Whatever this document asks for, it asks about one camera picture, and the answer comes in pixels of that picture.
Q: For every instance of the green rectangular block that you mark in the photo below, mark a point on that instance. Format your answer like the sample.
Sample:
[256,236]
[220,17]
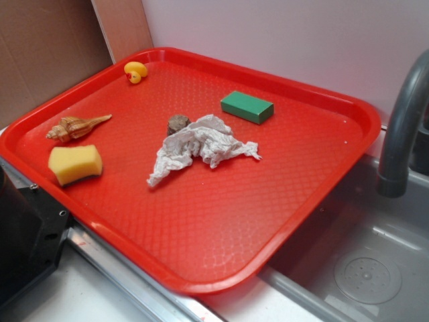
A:
[247,107]

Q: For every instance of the red plastic tray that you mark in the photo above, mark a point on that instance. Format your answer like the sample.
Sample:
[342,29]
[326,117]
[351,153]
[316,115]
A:
[200,230]

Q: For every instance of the crumpled white paper towel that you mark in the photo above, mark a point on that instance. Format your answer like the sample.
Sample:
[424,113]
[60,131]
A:
[208,138]

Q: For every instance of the small brown rock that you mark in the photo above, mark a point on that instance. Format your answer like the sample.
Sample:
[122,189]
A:
[177,123]

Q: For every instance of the yellow rubber duck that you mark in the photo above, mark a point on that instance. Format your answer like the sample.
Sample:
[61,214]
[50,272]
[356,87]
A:
[135,71]

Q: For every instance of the yellow sponge dark base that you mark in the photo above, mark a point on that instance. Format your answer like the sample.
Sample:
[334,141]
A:
[71,164]

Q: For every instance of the brown striped seashell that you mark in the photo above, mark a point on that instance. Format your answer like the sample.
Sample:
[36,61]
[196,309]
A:
[71,128]

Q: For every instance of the grey plastic sink basin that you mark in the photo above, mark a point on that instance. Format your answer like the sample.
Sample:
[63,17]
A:
[359,256]

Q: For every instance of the grey curved faucet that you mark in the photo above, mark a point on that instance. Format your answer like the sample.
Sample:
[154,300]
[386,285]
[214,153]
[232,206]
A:
[405,146]

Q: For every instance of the brown cardboard panel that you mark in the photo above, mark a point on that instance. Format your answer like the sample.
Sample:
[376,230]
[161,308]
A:
[48,47]

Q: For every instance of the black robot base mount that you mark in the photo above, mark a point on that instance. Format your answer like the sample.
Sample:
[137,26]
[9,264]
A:
[33,229]

